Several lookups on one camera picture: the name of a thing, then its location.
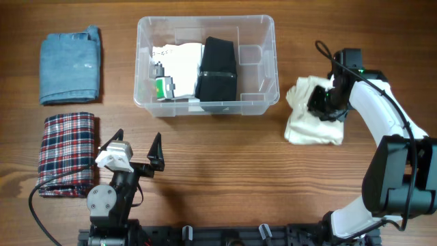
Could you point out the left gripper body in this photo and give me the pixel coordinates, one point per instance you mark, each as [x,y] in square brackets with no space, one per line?
[126,182]

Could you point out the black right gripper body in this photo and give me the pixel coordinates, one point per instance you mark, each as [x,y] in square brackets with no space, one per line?
[323,102]

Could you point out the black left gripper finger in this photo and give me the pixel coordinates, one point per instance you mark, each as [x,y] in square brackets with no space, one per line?
[118,136]
[155,154]

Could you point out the cream cloth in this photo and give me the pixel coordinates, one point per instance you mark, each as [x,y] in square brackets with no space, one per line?
[302,127]

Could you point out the clear plastic storage bin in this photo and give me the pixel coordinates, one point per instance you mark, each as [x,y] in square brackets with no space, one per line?
[256,63]

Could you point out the black garment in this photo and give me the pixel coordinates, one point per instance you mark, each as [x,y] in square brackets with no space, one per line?
[218,75]

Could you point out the white printed t-shirt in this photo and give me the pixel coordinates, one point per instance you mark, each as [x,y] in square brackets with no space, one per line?
[182,64]

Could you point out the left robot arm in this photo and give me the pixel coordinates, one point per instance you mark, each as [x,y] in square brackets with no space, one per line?
[110,204]

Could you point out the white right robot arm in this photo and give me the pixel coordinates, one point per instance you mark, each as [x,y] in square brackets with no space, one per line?
[400,182]

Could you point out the folded red plaid shirt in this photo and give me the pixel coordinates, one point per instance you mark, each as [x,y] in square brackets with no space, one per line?
[66,150]

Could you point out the folded blue denim jeans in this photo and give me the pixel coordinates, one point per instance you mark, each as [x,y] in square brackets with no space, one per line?
[70,67]

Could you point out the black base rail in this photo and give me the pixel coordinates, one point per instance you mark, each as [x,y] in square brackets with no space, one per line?
[286,235]

